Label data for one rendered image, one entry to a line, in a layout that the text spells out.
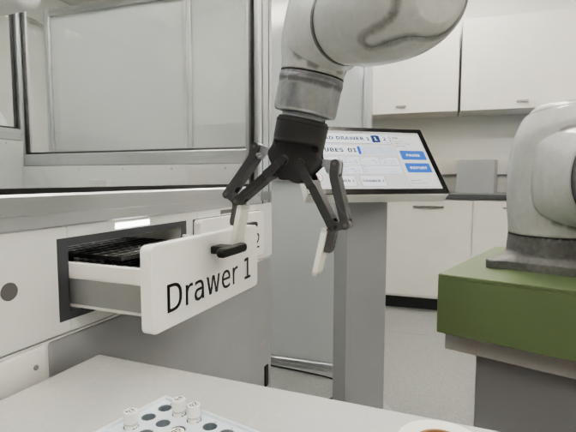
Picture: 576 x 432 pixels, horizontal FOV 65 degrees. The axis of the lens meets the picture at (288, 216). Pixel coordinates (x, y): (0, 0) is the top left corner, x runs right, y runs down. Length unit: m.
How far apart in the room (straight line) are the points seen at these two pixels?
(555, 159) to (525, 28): 3.30
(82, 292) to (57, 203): 0.12
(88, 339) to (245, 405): 0.29
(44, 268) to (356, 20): 0.48
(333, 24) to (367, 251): 1.20
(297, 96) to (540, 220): 0.45
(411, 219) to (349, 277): 1.97
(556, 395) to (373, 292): 0.93
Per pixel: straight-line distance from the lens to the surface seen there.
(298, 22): 0.61
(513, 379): 0.87
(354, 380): 1.75
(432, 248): 3.56
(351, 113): 2.31
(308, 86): 0.61
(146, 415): 0.47
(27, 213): 0.64
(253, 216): 1.09
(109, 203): 0.73
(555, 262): 0.83
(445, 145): 4.24
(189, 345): 0.95
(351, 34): 0.50
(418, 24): 0.46
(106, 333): 0.76
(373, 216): 1.63
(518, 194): 0.84
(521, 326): 0.76
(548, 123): 0.83
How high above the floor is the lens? 1.01
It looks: 5 degrees down
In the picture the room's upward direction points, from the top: straight up
